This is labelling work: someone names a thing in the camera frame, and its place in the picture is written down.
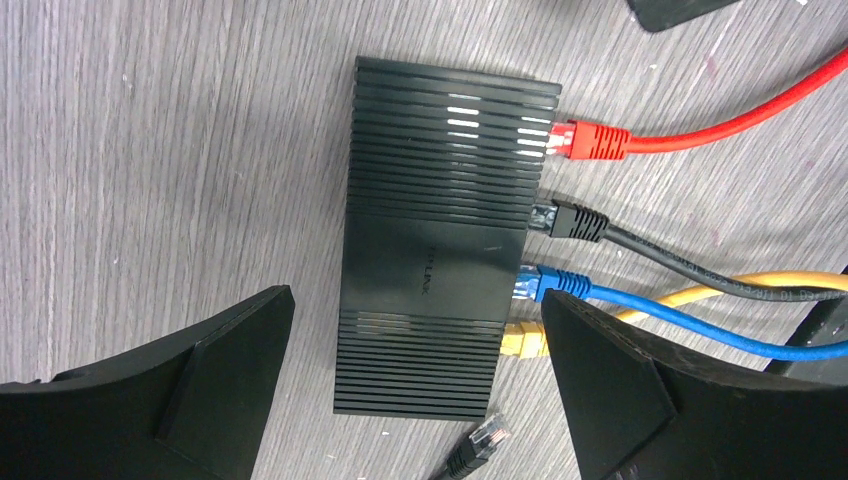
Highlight blue ethernet cable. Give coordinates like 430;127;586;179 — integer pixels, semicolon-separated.
515;263;848;363

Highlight yellow ethernet cable on switch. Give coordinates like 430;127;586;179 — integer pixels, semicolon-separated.
500;270;848;361

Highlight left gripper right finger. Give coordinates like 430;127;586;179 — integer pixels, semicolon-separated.
541;292;847;479

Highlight black network switch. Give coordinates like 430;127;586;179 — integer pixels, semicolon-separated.
333;56;562;421

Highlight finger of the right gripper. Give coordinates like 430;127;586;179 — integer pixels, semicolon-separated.
626;0;739;33

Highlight black ethernet cable on router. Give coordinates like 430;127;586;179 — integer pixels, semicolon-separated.
430;413;513;480

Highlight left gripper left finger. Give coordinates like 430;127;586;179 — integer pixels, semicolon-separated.
1;286;295;479

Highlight red ethernet cable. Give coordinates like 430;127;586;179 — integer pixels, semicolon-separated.
547;44;848;162

